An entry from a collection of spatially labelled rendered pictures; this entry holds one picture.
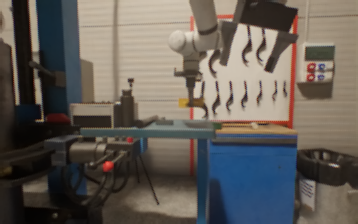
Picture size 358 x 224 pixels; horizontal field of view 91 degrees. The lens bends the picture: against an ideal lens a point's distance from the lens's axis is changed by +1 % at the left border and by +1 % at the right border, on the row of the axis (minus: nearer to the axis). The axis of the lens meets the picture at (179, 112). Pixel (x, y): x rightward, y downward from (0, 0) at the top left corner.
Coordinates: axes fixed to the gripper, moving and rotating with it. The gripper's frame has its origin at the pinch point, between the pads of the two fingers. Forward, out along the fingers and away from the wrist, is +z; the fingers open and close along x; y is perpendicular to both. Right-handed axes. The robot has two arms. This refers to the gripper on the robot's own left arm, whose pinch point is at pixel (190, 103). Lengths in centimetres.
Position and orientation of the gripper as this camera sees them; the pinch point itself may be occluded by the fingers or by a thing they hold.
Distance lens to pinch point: 94.2
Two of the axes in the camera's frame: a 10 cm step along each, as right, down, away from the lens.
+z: 0.0, 10.0, 0.8
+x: 0.8, -0.8, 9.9
